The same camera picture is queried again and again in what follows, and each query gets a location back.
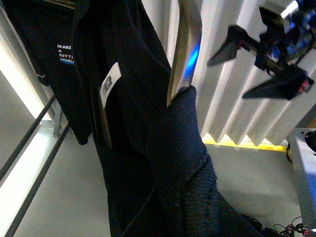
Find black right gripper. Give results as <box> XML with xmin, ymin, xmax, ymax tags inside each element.
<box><xmin>207</xmin><ymin>0</ymin><xmax>316</xmax><ymax>100</ymax></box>

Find silver wooden hanger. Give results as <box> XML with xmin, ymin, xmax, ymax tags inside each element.
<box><xmin>166</xmin><ymin>0</ymin><xmax>202</xmax><ymax>106</ymax></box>

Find grey metal table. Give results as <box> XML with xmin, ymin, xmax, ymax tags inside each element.
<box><xmin>289</xmin><ymin>128</ymin><xmax>316</xmax><ymax>237</ymax></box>

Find black t-shirt blue print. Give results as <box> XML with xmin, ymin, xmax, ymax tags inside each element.
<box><xmin>3</xmin><ymin>0</ymin><xmax>91</xmax><ymax>145</ymax></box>

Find tangled cables on floor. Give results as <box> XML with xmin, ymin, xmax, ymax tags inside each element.
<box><xmin>241</xmin><ymin>214</ymin><xmax>312</xmax><ymax>237</ymax></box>

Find upper rack rail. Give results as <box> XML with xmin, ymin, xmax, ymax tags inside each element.
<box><xmin>0</xmin><ymin>95</ymin><xmax>55</xmax><ymax>179</ymax></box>

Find rack rail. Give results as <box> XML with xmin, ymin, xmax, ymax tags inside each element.
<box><xmin>0</xmin><ymin>124</ymin><xmax>70</xmax><ymax>237</ymax></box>
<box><xmin>0</xmin><ymin>95</ymin><xmax>55</xmax><ymax>179</ymax></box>

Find lower rack rail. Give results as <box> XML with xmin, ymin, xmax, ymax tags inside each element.
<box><xmin>0</xmin><ymin>124</ymin><xmax>70</xmax><ymax>237</ymax></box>

